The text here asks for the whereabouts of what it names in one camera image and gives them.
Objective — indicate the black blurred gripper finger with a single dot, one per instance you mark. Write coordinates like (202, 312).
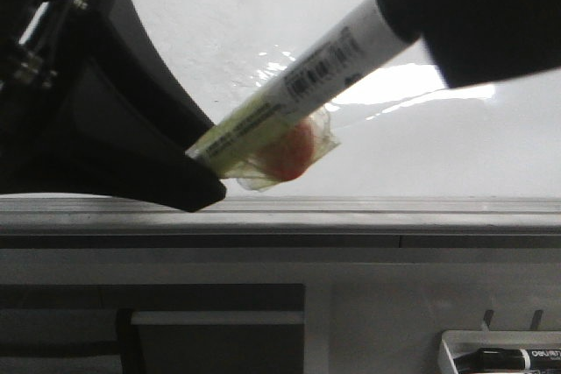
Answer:
(476, 41)

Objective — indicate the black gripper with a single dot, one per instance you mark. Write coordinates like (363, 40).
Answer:
(109, 31)

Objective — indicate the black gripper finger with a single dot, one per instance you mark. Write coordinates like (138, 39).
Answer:
(94, 142)

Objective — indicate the white whiteboard marker with tape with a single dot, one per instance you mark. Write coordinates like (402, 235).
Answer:
(277, 133)

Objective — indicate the white marker tray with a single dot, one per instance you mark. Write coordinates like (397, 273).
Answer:
(470, 351)

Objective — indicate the black marker in tray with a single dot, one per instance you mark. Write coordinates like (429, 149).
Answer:
(488, 359)

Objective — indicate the white whiteboard with aluminium frame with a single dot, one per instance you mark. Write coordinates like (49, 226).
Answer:
(88, 106)

